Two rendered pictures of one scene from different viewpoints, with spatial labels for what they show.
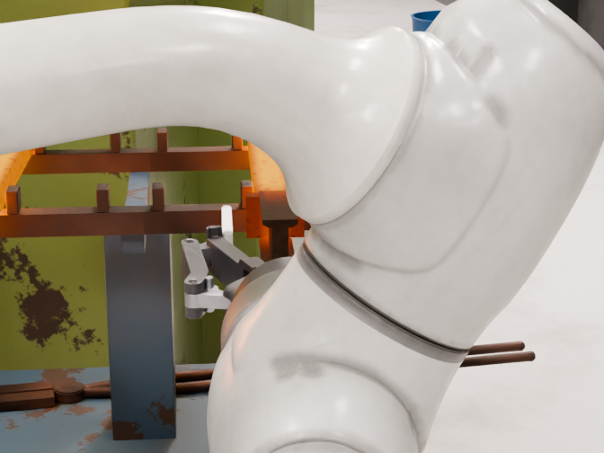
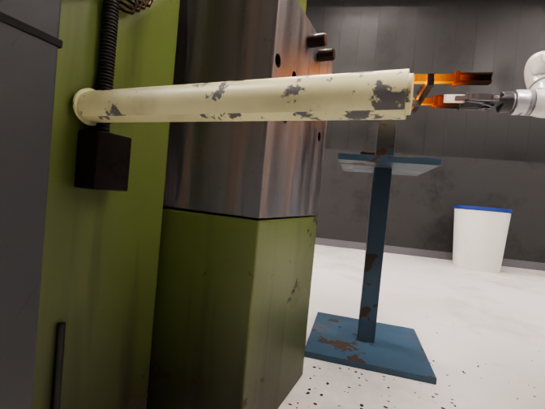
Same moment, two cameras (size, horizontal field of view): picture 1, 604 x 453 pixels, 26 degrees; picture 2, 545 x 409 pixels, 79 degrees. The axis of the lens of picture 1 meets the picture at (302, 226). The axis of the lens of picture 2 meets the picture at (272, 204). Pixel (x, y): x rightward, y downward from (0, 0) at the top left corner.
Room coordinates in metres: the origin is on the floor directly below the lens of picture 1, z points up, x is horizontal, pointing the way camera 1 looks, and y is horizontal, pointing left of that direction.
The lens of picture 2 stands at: (1.13, 1.42, 0.52)
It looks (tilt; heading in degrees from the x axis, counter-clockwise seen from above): 2 degrees down; 289
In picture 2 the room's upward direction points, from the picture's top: 5 degrees clockwise
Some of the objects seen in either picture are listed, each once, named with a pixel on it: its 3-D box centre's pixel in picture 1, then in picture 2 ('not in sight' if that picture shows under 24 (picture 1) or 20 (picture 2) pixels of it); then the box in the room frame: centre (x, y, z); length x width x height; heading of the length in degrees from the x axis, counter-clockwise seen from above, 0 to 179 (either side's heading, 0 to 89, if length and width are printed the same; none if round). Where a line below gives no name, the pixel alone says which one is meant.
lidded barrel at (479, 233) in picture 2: not in sight; (478, 237); (0.28, -2.22, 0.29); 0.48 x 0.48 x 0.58
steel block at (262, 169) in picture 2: not in sight; (205, 122); (1.61, 0.64, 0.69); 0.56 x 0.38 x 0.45; 175
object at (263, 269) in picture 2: not in sight; (190, 291); (1.61, 0.64, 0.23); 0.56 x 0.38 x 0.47; 175
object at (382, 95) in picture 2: not in sight; (214, 102); (1.34, 1.07, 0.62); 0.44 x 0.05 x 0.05; 175
